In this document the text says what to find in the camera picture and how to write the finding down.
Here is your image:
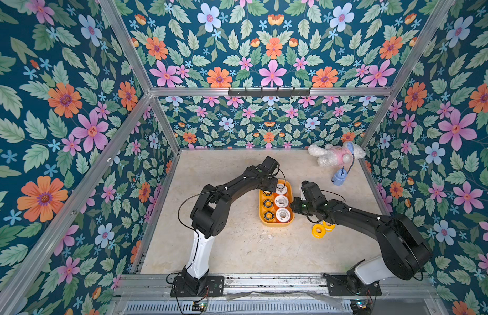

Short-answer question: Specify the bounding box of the orange white tape roll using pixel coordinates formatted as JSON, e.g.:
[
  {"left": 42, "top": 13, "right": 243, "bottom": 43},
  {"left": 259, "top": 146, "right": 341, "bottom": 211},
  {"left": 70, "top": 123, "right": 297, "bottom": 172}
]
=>
[
  {"left": 276, "top": 183, "right": 288, "bottom": 195},
  {"left": 274, "top": 195, "right": 289, "bottom": 209},
  {"left": 276, "top": 208, "right": 291, "bottom": 223}
]

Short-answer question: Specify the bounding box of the yellow black tape roll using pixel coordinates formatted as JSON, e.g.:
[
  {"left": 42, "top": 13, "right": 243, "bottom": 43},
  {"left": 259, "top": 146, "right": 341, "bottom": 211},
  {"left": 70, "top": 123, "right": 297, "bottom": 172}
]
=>
[
  {"left": 263, "top": 211, "right": 275, "bottom": 222},
  {"left": 262, "top": 199, "right": 274, "bottom": 209}
]

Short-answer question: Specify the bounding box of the yellow plastic storage box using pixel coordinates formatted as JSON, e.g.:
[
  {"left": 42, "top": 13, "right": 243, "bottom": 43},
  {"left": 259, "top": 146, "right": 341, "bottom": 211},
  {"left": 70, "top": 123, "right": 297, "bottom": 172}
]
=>
[{"left": 258, "top": 179, "right": 295, "bottom": 227}]

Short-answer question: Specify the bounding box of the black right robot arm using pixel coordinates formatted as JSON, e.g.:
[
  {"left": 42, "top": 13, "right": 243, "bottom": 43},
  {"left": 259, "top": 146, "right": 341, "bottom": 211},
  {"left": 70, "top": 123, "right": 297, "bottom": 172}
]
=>
[{"left": 291, "top": 181, "right": 433, "bottom": 285}]

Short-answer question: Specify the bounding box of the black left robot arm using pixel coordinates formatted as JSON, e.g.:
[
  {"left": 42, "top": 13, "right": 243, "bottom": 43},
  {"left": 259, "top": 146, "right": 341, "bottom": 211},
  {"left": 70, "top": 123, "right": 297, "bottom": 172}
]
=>
[{"left": 182, "top": 156, "right": 279, "bottom": 282}]

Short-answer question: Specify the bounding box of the white plush toy pink shirt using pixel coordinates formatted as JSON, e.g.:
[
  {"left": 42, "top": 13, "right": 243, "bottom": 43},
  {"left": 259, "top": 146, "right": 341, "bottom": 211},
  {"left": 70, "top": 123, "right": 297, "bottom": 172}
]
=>
[{"left": 308, "top": 141, "right": 366, "bottom": 167}]

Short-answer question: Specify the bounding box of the black wall hook rail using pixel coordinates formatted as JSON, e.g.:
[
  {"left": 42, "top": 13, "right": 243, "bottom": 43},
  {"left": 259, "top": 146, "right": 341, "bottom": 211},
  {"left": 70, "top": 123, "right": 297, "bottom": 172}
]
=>
[{"left": 227, "top": 87, "right": 311, "bottom": 98}]

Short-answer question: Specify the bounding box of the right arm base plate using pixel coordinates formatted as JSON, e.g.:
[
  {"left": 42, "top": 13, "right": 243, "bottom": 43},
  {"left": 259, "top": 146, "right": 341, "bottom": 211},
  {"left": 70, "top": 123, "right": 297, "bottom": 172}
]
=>
[{"left": 322, "top": 273, "right": 382, "bottom": 297}]

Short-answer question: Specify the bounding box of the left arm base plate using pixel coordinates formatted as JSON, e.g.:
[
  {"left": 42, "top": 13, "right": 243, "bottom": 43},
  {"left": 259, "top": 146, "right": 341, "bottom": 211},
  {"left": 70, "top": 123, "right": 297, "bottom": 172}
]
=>
[{"left": 170, "top": 273, "right": 225, "bottom": 297}]

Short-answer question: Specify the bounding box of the aluminium front rail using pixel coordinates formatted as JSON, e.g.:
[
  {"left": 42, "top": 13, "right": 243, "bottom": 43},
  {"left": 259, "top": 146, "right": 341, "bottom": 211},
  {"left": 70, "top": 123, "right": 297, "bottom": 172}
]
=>
[{"left": 114, "top": 273, "right": 439, "bottom": 299}]

